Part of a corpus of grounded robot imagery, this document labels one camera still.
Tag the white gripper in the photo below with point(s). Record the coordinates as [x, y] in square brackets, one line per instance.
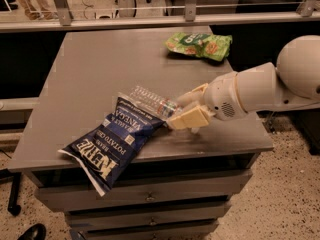
[220, 96]

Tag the clear plastic water bottle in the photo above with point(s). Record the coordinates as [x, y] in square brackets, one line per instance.
[162, 107]

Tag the blue kettle chip bag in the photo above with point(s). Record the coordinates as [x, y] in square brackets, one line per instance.
[105, 152]

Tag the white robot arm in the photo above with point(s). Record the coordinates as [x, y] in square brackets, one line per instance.
[291, 83]

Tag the green chip bag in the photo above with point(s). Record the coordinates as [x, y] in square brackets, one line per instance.
[200, 45]

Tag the grey drawer cabinet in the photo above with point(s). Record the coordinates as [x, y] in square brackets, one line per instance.
[90, 71]

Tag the top grey drawer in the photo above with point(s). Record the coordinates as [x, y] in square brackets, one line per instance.
[76, 198]

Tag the grey drawer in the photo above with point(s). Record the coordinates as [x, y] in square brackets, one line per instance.
[76, 198]
[155, 232]
[148, 216]

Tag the bottom grey drawer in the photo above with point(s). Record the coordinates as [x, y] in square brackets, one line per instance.
[155, 232]

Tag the grey metal railing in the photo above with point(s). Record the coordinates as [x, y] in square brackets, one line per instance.
[78, 15]

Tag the middle grey drawer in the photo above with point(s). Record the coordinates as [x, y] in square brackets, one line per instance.
[148, 216]

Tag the black chair leg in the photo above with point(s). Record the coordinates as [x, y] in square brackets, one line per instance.
[13, 207]

